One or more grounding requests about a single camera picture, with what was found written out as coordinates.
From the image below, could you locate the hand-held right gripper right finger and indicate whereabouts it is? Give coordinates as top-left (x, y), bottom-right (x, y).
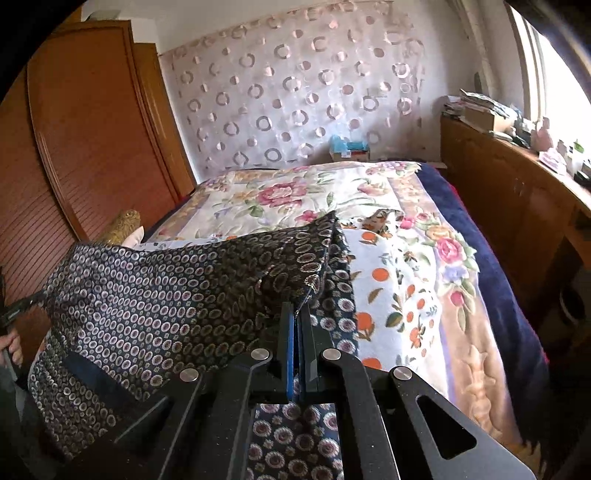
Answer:
top-left (299, 305), bottom-right (537, 480)

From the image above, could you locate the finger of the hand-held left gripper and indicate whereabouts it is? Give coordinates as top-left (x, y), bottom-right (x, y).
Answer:
top-left (0, 291), bottom-right (49, 326)

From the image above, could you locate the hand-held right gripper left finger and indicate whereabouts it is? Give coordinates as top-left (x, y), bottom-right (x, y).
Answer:
top-left (69, 302), bottom-right (296, 480)

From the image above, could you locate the dark circle-patterned blouse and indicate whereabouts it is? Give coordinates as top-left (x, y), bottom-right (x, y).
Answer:
top-left (27, 210), bottom-right (362, 480)

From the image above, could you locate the person's left hand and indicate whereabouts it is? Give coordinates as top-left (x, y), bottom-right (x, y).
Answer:
top-left (0, 331), bottom-right (25, 366)

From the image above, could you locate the orange fruit print cloth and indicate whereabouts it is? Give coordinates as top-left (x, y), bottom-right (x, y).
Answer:
top-left (341, 211), bottom-right (445, 403)

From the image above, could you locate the yellow-brown pillow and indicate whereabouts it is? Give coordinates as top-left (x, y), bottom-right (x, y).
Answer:
top-left (98, 209), bottom-right (144, 248)

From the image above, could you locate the floral blanket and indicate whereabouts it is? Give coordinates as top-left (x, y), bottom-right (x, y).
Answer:
top-left (142, 160), bottom-right (528, 445)

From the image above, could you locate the wooden slatted wardrobe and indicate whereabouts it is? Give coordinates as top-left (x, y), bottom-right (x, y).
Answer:
top-left (0, 21), bottom-right (197, 370)

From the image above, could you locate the navy blue blanket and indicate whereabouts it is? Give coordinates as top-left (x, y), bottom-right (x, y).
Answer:
top-left (417, 164), bottom-right (556, 455)

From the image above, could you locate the long wooden cabinet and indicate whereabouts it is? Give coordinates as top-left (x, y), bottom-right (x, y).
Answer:
top-left (438, 113), bottom-right (591, 326)

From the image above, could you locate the sheer circle-patterned curtain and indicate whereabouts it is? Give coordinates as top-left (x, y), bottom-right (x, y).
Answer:
top-left (158, 0), bottom-right (429, 186)

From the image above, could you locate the stack of papers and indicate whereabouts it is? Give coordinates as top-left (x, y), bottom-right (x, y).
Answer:
top-left (442, 95), bottom-right (468, 121)

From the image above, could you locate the brown cardboard box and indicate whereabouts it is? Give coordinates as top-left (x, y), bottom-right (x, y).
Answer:
top-left (462, 108), bottom-right (512, 136)

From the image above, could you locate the patterned bag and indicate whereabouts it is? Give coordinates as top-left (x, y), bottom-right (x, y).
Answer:
top-left (457, 89), bottom-right (514, 117)

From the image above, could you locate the tissue box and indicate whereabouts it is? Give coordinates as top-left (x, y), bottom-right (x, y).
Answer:
top-left (537, 150), bottom-right (570, 175)

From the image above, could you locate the pink figurine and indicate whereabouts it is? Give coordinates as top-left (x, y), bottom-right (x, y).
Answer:
top-left (534, 117), bottom-right (556, 151)

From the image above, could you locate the white bundled curtain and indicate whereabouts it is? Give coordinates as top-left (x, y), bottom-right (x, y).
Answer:
top-left (455, 0), bottom-right (491, 95)

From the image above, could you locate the window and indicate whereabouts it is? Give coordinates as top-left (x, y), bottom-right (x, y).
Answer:
top-left (505, 4), bottom-right (591, 155)

